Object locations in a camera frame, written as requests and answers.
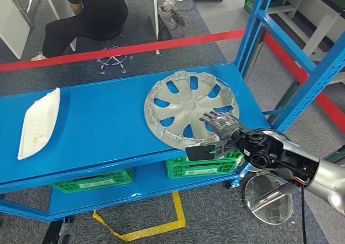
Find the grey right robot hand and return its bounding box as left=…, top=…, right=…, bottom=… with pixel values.
left=200, top=111, right=246, bottom=141

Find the silver plastic hubcap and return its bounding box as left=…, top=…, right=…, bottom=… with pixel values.
left=143, top=70, right=240, bottom=151

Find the blue metal shelf rack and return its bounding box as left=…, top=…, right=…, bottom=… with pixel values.
left=0, top=0, right=345, bottom=223

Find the white plastic cover part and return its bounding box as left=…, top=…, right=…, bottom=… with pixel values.
left=17, top=87, right=61, bottom=161

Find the green plastic crate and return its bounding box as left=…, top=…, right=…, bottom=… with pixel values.
left=166, top=161, right=238, bottom=180
left=50, top=168, right=135, bottom=194
left=165, top=149, right=245, bottom=167

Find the chrome stand with round base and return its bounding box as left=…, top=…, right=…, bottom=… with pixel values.
left=243, top=146, right=345, bottom=226

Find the yellow floor tape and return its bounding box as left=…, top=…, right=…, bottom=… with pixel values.
left=93, top=191, right=186, bottom=242

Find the grey bag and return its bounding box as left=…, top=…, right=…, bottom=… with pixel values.
left=157, top=1, right=186, bottom=41

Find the green crate stack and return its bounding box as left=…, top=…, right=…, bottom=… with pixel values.
left=243, top=0, right=290, bottom=16

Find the red floor tape strip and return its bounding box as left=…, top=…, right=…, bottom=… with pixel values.
left=261, top=32, right=345, bottom=135
left=0, top=29, right=246, bottom=72

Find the white desk panel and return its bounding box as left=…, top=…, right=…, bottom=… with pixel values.
left=40, top=0, right=78, bottom=52
left=0, top=0, right=31, bottom=59
left=146, top=0, right=160, bottom=41

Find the black stool chrome base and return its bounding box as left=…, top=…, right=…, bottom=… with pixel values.
left=89, top=27, right=134, bottom=75

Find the person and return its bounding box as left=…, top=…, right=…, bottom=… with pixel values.
left=30, top=0, right=129, bottom=62

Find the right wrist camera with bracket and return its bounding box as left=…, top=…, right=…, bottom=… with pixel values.
left=185, top=142, right=235, bottom=161

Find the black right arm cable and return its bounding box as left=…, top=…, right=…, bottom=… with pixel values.
left=301, top=185, right=308, bottom=244

